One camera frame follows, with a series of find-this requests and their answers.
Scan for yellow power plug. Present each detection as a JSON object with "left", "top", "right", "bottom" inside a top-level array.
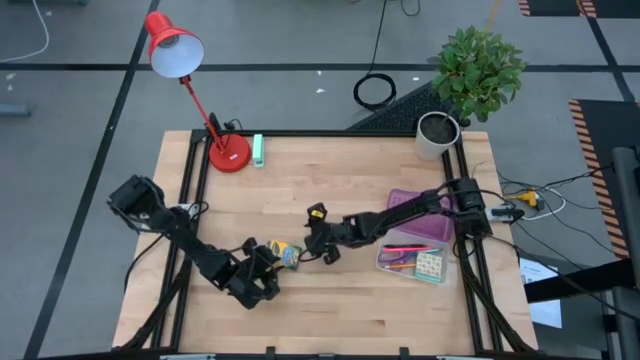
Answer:
[{"left": 509, "top": 188, "right": 547, "bottom": 211}]

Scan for black power adapter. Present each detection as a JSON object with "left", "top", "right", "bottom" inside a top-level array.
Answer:
[{"left": 487, "top": 206, "right": 526, "bottom": 222}]

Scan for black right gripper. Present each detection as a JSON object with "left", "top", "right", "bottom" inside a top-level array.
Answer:
[{"left": 304, "top": 201, "right": 361, "bottom": 267}]

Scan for coiled black cable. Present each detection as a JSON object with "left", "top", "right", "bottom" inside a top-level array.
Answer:
[{"left": 352, "top": 0, "right": 399, "bottom": 113}]

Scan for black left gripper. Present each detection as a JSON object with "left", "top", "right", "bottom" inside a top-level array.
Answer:
[{"left": 227, "top": 236, "right": 284, "bottom": 310}]

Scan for small hazard-striped floor mat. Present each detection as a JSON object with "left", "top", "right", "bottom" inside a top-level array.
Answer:
[{"left": 517, "top": 0, "right": 640, "bottom": 19}]

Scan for pink pencil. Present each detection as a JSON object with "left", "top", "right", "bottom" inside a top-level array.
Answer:
[{"left": 382, "top": 245, "right": 442, "bottom": 254}]

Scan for white paper sheet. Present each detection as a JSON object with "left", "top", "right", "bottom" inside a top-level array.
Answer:
[{"left": 518, "top": 257, "right": 565, "bottom": 330}]

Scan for red desk lamp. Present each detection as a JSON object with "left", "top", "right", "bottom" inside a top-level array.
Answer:
[{"left": 143, "top": 10, "right": 253, "bottom": 174}]

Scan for black metal bar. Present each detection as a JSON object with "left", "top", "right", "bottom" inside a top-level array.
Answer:
[{"left": 523, "top": 257, "right": 636, "bottom": 305}]

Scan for yellow-green crayon box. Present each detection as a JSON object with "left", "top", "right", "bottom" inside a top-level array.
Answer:
[{"left": 268, "top": 239, "right": 305, "bottom": 272}]

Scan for black rubber floor mat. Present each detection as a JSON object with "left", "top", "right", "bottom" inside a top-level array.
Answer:
[{"left": 346, "top": 81, "right": 454, "bottom": 133}]

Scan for purple pencil box lid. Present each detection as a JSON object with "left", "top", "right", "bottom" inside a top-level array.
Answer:
[{"left": 387, "top": 188, "right": 455, "bottom": 244}]

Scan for black aluminium table frame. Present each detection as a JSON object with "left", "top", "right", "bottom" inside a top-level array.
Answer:
[{"left": 112, "top": 128, "right": 539, "bottom": 360}]

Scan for purple scissors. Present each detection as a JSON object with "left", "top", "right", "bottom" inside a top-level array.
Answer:
[{"left": 377, "top": 250, "right": 420, "bottom": 267}]

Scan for teal printed card pad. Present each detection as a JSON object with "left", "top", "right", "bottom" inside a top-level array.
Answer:
[{"left": 413, "top": 251, "right": 446, "bottom": 285}]

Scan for large hazard-striped floor mat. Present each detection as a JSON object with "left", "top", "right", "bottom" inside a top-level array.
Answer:
[{"left": 568, "top": 97, "right": 640, "bottom": 260}]

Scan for mint green stapler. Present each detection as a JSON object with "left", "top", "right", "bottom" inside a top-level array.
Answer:
[{"left": 251, "top": 133, "right": 266, "bottom": 169}]

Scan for green plant in white pot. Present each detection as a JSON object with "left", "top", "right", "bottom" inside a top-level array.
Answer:
[{"left": 413, "top": 24, "right": 528, "bottom": 163}]

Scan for grey metal column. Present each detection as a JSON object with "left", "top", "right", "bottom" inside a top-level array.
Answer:
[{"left": 609, "top": 144, "right": 640, "bottom": 360}]

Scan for clear plastic pencil box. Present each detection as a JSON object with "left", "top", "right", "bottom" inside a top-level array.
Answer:
[{"left": 374, "top": 228, "right": 450, "bottom": 286}]

